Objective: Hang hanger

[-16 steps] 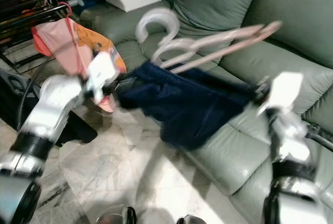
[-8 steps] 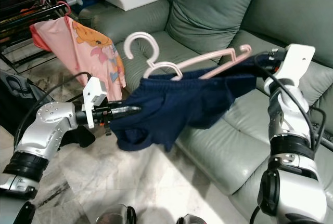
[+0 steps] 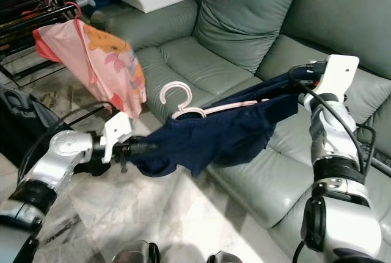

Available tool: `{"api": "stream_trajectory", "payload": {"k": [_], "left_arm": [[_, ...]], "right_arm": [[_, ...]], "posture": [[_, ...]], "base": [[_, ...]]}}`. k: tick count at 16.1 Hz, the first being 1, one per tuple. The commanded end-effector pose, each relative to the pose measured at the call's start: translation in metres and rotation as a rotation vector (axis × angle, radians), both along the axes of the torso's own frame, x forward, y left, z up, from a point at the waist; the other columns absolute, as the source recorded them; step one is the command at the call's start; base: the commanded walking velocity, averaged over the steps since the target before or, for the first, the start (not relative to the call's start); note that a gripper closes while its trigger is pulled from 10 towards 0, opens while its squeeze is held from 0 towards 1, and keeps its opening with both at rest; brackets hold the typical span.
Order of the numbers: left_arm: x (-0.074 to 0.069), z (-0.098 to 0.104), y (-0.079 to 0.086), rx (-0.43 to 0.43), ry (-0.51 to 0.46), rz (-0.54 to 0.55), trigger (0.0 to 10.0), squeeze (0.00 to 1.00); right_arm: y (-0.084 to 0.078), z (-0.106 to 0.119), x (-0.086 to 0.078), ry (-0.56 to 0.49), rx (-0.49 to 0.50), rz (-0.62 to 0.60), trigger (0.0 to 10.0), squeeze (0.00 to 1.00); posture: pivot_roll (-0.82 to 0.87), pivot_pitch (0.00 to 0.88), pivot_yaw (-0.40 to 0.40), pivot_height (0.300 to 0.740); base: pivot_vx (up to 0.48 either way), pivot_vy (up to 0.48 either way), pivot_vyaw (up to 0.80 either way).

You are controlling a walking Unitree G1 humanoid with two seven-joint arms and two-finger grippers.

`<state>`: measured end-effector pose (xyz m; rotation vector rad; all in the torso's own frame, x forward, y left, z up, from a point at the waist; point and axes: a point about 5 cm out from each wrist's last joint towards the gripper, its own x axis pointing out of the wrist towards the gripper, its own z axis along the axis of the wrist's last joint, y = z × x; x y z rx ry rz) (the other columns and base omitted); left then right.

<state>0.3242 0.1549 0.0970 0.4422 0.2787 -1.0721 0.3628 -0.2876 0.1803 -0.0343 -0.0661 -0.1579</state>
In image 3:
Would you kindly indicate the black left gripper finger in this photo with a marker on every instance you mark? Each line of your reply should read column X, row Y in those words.
column 146, row 148

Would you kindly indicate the pale pink plastic hanger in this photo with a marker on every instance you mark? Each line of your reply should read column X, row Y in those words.
column 183, row 113

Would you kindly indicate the navy blue garment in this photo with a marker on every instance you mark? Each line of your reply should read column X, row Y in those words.
column 220, row 138

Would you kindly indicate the large black garment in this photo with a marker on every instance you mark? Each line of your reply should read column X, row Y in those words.
column 24, row 129

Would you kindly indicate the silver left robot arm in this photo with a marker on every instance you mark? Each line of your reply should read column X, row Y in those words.
column 55, row 165

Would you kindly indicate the pink orange printed shirt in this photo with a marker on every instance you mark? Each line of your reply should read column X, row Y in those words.
column 98, row 68

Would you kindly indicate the grey robot left leg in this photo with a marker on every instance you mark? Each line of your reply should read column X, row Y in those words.
column 134, row 254

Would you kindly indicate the grey robot leg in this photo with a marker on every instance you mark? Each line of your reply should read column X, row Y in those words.
column 134, row 254
column 223, row 259

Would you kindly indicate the grey robot right leg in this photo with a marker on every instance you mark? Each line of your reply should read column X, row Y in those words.
column 223, row 259

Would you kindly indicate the grey green leather sofa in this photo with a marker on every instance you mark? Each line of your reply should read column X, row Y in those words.
column 244, row 7

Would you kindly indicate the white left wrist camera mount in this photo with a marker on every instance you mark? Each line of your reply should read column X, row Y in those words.
column 116, row 132

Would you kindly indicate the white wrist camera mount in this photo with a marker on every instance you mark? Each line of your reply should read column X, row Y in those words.
column 116, row 132
column 339, row 74

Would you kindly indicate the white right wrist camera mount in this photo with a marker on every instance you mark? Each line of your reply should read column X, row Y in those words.
column 339, row 74

